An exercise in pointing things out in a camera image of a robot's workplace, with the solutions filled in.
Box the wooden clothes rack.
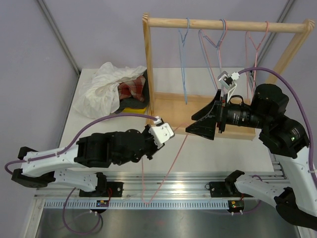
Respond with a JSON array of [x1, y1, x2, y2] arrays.
[[142, 13, 315, 134]]

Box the grey polka dot skirt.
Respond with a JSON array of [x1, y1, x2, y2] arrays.
[[115, 70, 150, 114]]

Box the aluminium mounting rail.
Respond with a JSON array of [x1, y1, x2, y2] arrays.
[[24, 146, 308, 238]]

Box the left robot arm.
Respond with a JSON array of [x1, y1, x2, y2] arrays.
[[11, 123, 175, 197]]

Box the blue wire hanger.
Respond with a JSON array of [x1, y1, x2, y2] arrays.
[[198, 18, 227, 75], [178, 18, 190, 104]]

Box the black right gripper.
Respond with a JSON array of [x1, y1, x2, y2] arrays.
[[186, 89, 269, 139]]

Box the yellow plastic tray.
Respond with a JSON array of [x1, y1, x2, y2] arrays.
[[122, 107, 147, 114]]

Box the red plaid skirt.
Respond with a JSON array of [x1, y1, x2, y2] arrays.
[[118, 76, 146, 102]]

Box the aluminium frame post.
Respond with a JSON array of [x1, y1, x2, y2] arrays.
[[258, 0, 297, 64], [35, 0, 81, 77]]

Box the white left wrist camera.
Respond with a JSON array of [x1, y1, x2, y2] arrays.
[[149, 116, 175, 149]]

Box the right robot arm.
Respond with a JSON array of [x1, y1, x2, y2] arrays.
[[185, 84, 317, 230]]

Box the white ruffled skirt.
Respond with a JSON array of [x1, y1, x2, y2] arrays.
[[73, 62, 146, 119]]

